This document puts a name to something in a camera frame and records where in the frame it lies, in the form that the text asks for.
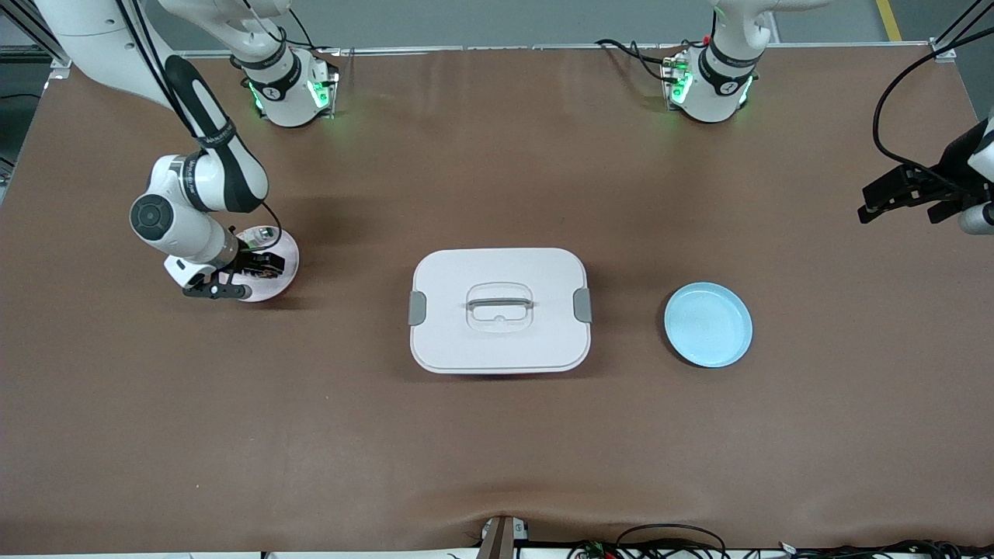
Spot pink round plate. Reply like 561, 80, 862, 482
231, 225, 301, 304

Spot white lidded storage box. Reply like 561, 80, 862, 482
408, 248, 593, 376

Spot brown table mat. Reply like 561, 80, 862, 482
0, 43, 994, 556

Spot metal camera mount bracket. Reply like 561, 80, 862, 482
478, 515, 530, 559

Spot looped black cable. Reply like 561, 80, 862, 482
616, 524, 727, 559

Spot black cable along table edge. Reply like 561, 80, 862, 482
777, 540, 994, 559

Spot light blue round plate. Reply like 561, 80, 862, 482
664, 282, 754, 369

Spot black right arm base cable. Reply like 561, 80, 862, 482
289, 8, 321, 54

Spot black left arm base cables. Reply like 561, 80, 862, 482
596, 37, 688, 82

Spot aluminium table edge rail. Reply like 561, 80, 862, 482
179, 43, 937, 59

